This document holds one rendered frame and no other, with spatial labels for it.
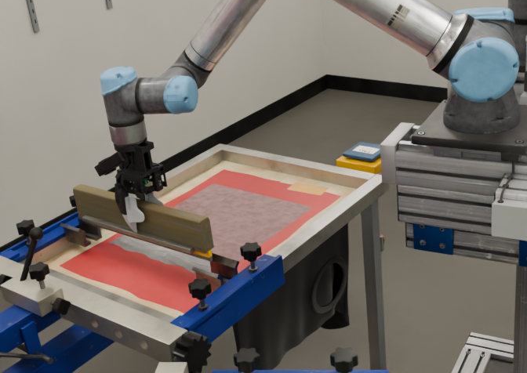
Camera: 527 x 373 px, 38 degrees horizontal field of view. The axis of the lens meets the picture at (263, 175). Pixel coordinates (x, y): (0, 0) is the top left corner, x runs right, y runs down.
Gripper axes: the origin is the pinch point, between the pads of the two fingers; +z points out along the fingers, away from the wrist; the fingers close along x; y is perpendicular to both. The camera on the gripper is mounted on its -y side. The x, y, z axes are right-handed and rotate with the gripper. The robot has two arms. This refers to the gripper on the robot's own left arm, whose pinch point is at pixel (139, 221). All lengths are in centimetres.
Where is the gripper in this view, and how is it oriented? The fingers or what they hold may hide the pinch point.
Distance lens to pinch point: 174.9
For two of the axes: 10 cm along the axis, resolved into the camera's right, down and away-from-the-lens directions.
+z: 1.1, 9.1, 4.1
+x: 6.1, -3.9, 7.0
